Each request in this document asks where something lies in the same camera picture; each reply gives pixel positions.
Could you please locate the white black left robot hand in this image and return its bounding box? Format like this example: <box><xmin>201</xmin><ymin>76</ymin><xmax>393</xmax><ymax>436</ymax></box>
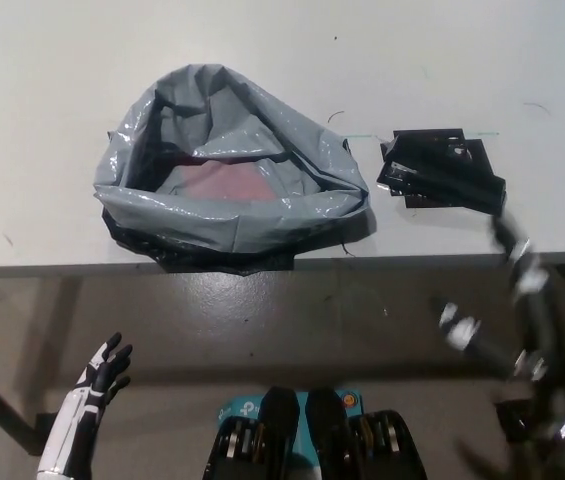
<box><xmin>35</xmin><ymin>331</ymin><xmax>134</xmax><ymax>476</ymax></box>

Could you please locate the red flat item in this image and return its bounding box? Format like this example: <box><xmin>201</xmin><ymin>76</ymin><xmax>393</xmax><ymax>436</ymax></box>
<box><xmin>170</xmin><ymin>154</ymin><xmax>276</xmax><ymax>202</ymax></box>

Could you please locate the grey plastic bag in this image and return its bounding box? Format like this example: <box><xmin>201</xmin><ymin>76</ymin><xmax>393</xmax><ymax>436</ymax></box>
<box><xmin>92</xmin><ymin>62</ymin><xmax>379</xmax><ymax>276</ymax></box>

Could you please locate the black flat tray on table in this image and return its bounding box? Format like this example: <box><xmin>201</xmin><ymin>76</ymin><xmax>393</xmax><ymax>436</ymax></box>
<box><xmin>391</xmin><ymin>127</ymin><xmax>499</xmax><ymax>211</ymax></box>

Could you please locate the black stapler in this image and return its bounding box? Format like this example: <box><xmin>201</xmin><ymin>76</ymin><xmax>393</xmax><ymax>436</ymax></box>
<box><xmin>376</xmin><ymin>137</ymin><xmax>508</xmax><ymax>217</ymax></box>

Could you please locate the black floor tape patch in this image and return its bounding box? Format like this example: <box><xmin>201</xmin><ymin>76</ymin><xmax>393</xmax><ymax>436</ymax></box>
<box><xmin>493</xmin><ymin>394</ymin><xmax>543</xmax><ymax>441</ymax></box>

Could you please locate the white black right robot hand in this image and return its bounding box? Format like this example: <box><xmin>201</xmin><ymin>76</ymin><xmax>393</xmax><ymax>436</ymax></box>
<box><xmin>431</xmin><ymin>209</ymin><xmax>565</xmax><ymax>451</ymax></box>

